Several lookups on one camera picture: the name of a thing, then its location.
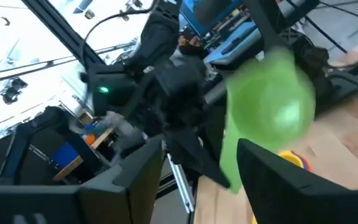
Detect silver aluminium rail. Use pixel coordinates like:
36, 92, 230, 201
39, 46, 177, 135
165, 151, 196, 214

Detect large orange measuring cup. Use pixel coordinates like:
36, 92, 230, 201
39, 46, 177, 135
296, 154, 312, 172

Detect yellow measuring cup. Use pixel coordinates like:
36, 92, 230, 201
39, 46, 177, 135
278, 150, 306, 170

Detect black left camera cable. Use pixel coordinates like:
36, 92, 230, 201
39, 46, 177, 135
81, 0, 160, 63

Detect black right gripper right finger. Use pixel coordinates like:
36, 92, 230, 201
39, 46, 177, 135
236, 138, 358, 224

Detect green measuring cup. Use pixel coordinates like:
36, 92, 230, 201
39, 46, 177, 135
219, 46, 318, 195

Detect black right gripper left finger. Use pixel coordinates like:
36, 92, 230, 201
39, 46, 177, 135
0, 136, 167, 224

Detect laptop with blue screen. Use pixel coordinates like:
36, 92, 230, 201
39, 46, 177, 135
178, 0, 262, 66

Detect person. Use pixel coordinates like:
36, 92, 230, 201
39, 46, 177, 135
177, 33, 206, 58

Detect black metal table frame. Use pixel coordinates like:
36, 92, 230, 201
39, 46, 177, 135
22, 0, 105, 68

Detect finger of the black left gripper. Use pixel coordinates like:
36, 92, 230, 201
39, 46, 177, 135
165, 126, 232, 189

